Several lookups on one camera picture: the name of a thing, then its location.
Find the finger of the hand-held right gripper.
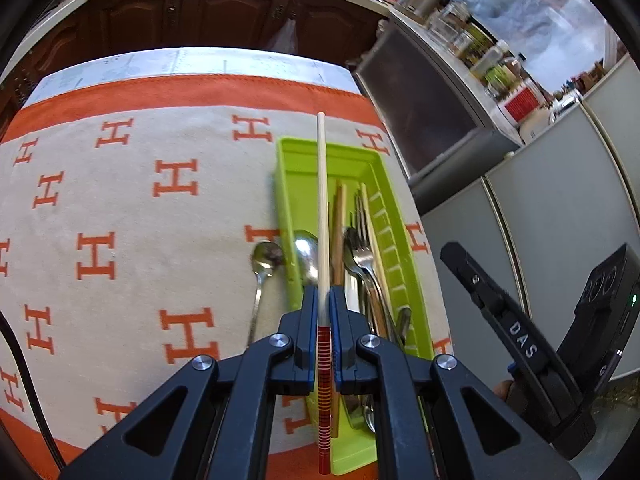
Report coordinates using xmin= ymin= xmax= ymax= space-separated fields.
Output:
xmin=441 ymin=242 xmax=583 ymax=411

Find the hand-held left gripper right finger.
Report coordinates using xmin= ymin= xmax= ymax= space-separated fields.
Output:
xmin=327 ymin=285 xmax=581 ymax=480

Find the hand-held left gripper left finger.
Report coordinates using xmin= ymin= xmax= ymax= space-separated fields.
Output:
xmin=60 ymin=285 xmax=321 ymax=480

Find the small steel spoon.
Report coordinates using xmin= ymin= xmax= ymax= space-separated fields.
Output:
xmin=246 ymin=240 xmax=287 ymax=348
xmin=394 ymin=306 xmax=414 ymax=348

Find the large steel spoon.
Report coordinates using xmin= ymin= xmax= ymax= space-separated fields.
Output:
xmin=292 ymin=230 xmax=321 ymax=291

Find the green plastic tray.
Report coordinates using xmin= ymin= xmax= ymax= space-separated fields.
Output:
xmin=274 ymin=136 xmax=435 ymax=476

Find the orange white printed blanket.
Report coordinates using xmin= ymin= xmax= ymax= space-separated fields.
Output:
xmin=0 ymin=74 xmax=453 ymax=480

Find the red label box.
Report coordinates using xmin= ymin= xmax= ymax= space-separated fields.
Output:
xmin=502 ymin=82 xmax=543 ymax=126

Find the dark glass-front appliance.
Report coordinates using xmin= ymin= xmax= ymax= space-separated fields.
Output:
xmin=347 ymin=20 xmax=523 ymax=201

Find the row of jars and bottles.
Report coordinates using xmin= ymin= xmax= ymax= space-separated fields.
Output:
xmin=425 ymin=0 xmax=546 ymax=111

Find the hanging plastic bag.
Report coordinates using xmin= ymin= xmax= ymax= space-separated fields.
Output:
xmin=265 ymin=17 xmax=301 ymax=56

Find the black cable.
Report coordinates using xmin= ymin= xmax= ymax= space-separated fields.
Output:
xmin=0 ymin=305 xmax=66 ymax=466

